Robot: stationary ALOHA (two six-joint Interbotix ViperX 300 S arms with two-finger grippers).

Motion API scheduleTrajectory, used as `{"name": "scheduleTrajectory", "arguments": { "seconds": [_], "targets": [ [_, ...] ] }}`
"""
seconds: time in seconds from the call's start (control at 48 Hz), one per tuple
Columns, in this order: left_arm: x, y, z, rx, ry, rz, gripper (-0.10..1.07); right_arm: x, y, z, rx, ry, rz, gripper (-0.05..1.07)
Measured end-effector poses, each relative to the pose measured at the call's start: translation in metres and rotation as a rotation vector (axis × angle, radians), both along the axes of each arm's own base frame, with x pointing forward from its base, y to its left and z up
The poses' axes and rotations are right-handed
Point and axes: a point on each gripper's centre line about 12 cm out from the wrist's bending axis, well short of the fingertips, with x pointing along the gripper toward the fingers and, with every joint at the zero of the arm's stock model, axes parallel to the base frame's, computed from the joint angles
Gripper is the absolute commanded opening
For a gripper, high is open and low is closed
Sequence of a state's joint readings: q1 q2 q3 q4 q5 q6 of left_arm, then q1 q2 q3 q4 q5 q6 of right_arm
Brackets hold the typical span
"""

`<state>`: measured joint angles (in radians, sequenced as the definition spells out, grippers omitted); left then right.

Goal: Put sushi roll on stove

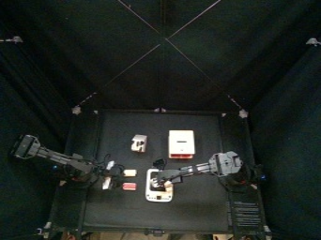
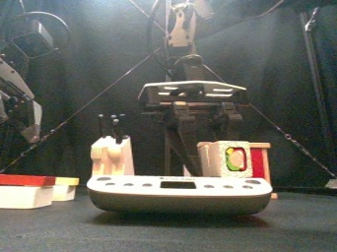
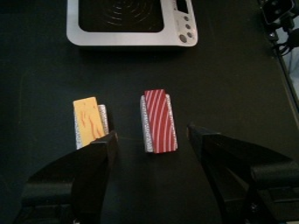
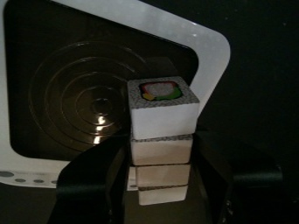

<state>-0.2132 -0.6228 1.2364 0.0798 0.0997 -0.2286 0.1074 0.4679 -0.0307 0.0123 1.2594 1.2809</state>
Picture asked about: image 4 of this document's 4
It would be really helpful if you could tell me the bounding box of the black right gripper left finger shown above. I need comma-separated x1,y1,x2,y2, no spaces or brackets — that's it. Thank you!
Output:
46,134,133,224

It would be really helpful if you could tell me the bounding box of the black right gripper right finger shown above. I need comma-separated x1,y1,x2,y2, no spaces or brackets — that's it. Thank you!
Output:
191,128,299,224

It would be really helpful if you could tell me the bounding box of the white translucent cube stack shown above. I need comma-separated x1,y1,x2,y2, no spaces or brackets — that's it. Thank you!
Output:
126,75,202,207

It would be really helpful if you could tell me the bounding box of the white toy stove black top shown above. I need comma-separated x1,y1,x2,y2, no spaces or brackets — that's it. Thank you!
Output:
0,0,233,193

